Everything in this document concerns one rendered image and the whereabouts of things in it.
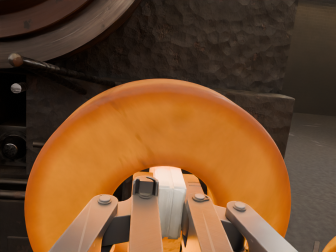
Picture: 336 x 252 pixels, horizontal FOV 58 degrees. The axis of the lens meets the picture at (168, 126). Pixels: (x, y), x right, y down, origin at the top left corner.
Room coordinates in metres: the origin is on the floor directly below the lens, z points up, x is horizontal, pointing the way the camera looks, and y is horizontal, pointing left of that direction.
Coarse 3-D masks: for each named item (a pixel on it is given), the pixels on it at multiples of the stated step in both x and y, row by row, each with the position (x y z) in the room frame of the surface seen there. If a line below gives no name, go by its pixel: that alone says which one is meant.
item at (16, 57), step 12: (12, 60) 0.29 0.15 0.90; (24, 60) 0.30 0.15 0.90; (36, 60) 0.32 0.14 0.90; (36, 72) 0.33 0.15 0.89; (48, 72) 0.36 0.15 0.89; (60, 72) 0.36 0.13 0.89; (72, 72) 0.38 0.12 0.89; (12, 84) 0.30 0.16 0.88; (24, 84) 0.33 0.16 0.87; (60, 84) 0.40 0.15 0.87; (72, 84) 0.43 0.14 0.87; (108, 84) 0.47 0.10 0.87
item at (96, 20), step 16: (96, 0) 0.39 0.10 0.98; (112, 0) 0.39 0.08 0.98; (128, 0) 0.40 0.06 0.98; (80, 16) 0.39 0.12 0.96; (96, 16) 0.39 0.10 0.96; (112, 16) 0.39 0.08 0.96; (48, 32) 0.39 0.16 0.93; (64, 32) 0.39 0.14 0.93; (80, 32) 0.39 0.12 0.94; (96, 32) 0.39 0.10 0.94; (0, 48) 0.38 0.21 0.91; (16, 48) 0.38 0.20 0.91; (32, 48) 0.38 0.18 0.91; (48, 48) 0.39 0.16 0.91; (64, 48) 0.39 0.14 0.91; (0, 64) 0.38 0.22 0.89
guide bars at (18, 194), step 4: (0, 192) 0.38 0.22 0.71; (4, 192) 0.38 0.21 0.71; (8, 192) 0.38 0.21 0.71; (12, 192) 0.38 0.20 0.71; (16, 192) 0.38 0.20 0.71; (20, 192) 0.39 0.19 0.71; (24, 192) 0.39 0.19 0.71; (0, 196) 0.38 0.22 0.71; (4, 196) 0.38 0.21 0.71; (8, 196) 0.38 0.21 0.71; (12, 196) 0.38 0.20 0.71; (16, 196) 0.38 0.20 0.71; (20, 196) 0.38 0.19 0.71; (24, 196) 0.38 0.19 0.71
